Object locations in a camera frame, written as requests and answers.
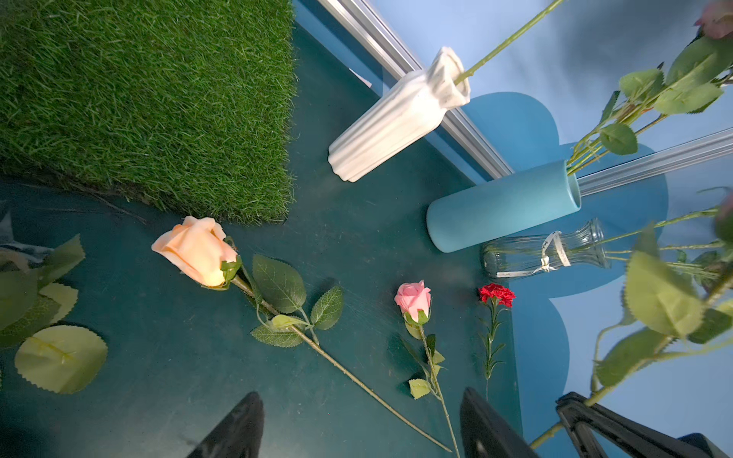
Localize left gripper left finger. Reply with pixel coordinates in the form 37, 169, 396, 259
187, 391, 265, 458

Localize small pink rosebud stem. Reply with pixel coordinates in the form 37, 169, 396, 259
394, 281, 461, 457

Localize green artificial grass mat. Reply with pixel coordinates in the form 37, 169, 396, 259
1, 1, 296, 224

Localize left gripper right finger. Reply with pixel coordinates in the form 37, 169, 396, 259
460, 387, 538, 458

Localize red carnation flower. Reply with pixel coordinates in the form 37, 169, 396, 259
478, 284, 515, 398

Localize clear glass vase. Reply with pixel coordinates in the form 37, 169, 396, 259
481, 219, 611, 281

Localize blue hydrangea bunch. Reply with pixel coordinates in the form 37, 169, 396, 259
1, 200, 108, 394

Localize peach rose single stem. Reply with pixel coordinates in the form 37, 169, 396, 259
151, 216, 448, 450

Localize white ribbed ceramic vase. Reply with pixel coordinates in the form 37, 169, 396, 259
328, 47, 471, 182

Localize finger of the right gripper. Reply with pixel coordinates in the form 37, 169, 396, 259
555, 392, 725, 458

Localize aluminium frame back bar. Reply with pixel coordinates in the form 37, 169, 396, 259
321, 1, 513, 182

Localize aluminium frame bar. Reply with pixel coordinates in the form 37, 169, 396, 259
578, 128, 732, 198
321, 1, 513, 182

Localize aluminium frame right bar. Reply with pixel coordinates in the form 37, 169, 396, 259
578, 128, 732, 198

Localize teal cylindrical vase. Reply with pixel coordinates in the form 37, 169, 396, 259
426, 160, 581, 253

